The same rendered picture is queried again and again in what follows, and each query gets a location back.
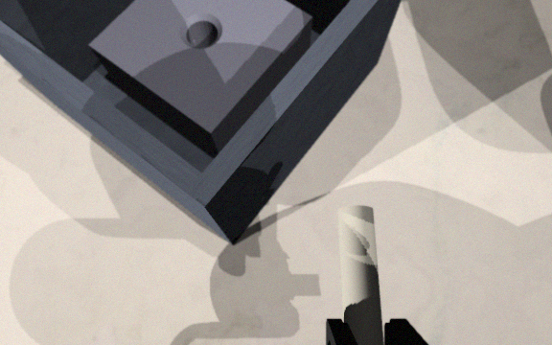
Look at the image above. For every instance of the grey open box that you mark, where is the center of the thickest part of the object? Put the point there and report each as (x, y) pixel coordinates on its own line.
(226, 192)

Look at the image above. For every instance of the pale grey cylinder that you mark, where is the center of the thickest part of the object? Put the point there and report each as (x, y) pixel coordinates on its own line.
(360, 286)

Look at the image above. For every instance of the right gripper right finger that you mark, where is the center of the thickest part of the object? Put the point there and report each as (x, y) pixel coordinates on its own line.
(400, 332)

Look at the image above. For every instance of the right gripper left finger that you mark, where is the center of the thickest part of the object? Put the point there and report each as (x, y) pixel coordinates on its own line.
(339, 333)

